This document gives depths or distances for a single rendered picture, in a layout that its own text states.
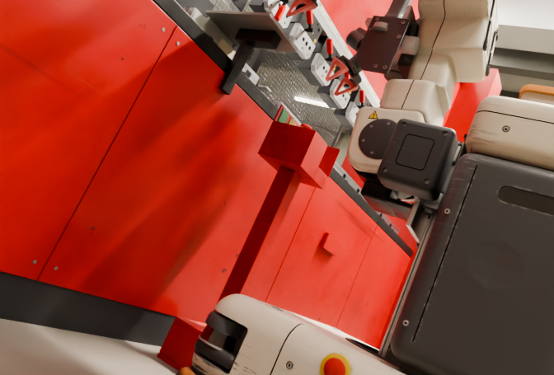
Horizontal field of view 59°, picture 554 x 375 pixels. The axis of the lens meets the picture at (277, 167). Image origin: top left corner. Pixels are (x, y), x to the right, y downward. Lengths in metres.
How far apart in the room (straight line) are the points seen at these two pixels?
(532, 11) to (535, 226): 5.57
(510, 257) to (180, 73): 0.94
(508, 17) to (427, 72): 5.10
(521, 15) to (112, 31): 5.53
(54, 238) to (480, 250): 0.93
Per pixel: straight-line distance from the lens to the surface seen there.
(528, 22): 6.30
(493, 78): 3.78
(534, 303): 0.87
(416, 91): 1.21
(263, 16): 1.47
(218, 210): 1.61
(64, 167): 1.24
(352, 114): 2.40
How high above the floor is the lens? 0.33
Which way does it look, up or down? 12 degrees up
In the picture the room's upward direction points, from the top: 25 degrees clockwise
